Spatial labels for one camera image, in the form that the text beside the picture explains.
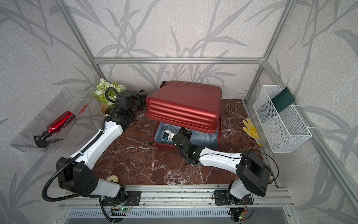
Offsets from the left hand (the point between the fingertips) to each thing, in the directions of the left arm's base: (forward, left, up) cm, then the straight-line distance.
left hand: (147, 90), depth 77 cm
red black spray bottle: (-23, +37, -2) cm, 44 cm away
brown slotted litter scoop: (+14, -60, -33) cm, 69 cm away
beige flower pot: (+5, +36, -23) cm, 43 cm away
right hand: (-13, -21, -16) cm, 30 cm away
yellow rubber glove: (-5, -71, -34) cm, 78 cm away
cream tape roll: (-37, +19, -34) cm, 54 cm away
